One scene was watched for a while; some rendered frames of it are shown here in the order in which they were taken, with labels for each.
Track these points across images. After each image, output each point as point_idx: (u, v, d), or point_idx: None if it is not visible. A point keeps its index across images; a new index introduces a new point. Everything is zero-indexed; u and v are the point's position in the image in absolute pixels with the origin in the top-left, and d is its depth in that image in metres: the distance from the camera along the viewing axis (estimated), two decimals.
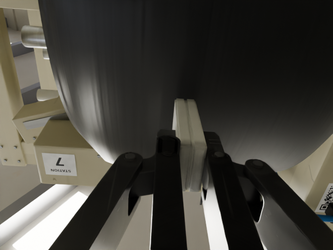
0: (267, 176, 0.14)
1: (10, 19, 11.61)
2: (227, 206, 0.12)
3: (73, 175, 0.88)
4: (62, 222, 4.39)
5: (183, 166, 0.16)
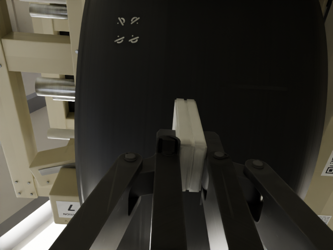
0: (267, 176, 0.14)
1: (12, 25, 11.77)
2: (227, 206, 0.12)
3: None
4: None
5: (183, 166, 0.16)
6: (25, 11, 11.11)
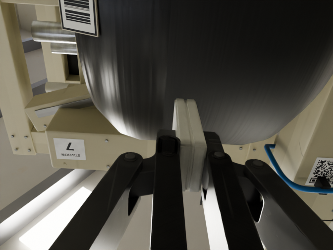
0: (267, 176, 0.14)
1: None
2: (227, 206, 0.12)
3: (82, 159, 0.94)
4: (67, 217, 4.47)
5: (183, 166, 0.16)
6: None
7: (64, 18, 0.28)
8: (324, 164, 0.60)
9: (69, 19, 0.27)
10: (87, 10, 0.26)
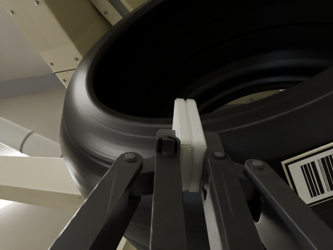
0: (267, 176, 0.14)
1: None
2: (227, 206, 0.12)
3: None
4: None
5: (183, 166, 0.16)
6: None
7: (300, 162, 0.20)
8: None
9: (303, 169, 0.20)
10: (328, 189, 0.20)
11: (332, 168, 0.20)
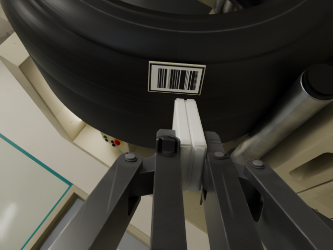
0: (267, 176, 0.14)
1: None
2: (227, 206, 0.12)
3: None
4: None
5: (183, 166, 0.16)
6: None
7: (159, 66, 0.32)
8: None
9: (159, 71, 0.32)
10: (168, 87, 0.34)
11: (175, 77, 0.33)
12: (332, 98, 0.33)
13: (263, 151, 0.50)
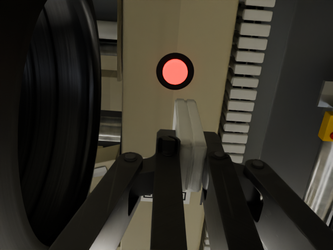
0: (267, 176, 0.14)
1: None
2: (227, 206, 0.12)
3: None
4: None
5: (183, 166, 0.16)
6: None
7: None
8: None
9: None
10: None
11: None
12: None
13: None
